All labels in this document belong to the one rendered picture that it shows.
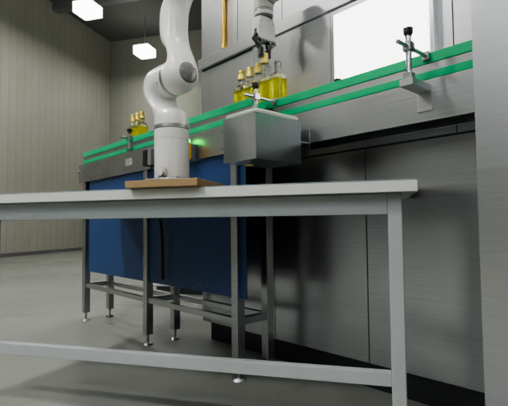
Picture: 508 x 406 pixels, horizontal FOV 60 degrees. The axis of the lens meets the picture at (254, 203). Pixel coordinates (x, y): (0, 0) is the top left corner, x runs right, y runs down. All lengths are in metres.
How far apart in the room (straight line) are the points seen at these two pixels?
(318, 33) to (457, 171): 0.83
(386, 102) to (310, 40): 0.64
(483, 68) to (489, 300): 0.54
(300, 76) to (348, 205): 0.82
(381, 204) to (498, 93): 0.42
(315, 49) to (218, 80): 0.71
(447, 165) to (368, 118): 0.31
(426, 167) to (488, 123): 0.50
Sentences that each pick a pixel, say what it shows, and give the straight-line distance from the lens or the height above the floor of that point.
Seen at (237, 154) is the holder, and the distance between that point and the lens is 1.51.
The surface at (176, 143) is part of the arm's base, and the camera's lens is 1.52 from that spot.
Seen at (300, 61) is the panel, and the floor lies 1.33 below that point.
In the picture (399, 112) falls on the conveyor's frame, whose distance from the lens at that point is 1.46.
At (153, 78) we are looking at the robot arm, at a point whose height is 1.13.
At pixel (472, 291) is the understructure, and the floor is 0.41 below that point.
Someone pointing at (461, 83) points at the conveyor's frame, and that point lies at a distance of 1.39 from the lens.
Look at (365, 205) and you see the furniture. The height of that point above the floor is 0.68.
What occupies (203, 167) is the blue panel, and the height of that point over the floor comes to 0.89.
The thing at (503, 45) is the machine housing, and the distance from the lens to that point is 1.20.
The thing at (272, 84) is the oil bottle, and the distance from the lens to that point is 1.89.
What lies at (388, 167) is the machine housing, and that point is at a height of 0.83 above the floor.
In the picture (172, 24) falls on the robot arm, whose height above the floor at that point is 1.32.
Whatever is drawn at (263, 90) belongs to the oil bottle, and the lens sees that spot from 1.92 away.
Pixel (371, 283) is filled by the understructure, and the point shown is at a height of 0.40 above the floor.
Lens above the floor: 0.63
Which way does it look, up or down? 3 degrees up
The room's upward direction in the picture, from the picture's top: 1 degrees counter-clockwise
